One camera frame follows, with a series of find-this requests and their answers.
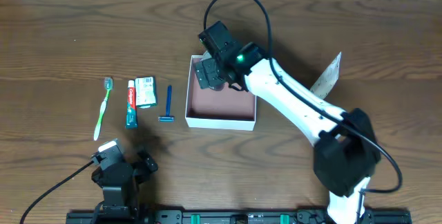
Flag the red green toothpaste tube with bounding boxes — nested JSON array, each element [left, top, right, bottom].
[[125, 80, 137, 129]]

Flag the blue disposable razor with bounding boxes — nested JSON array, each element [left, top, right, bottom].
[[158, 85, 174, 122]]

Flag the white green sachet packet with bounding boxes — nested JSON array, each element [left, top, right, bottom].
[[135, 77, 157, 109]]

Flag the green white toothbrush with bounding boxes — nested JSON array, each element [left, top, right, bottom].
[[93, 77, 113, 141]]

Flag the white squeeze tube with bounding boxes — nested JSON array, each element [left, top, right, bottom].
[[310, 52, 342, 99]]

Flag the clear pump bottle dark liquid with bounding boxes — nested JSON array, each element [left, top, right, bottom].
[[202, 51, 211, 60]]

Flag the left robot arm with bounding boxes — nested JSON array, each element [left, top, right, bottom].
[[91, 148, 158, 223]]

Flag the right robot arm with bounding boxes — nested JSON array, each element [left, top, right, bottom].
[[193, 41, 381, 223]]

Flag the white box with pink interior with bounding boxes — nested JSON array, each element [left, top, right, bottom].
[[184, 55, 256, 131]]

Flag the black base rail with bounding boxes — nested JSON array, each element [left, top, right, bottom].
[[65, 207, 414, 224]]

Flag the right black cable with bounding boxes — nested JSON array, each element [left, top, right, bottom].
[[202, 0, 403, 194]]

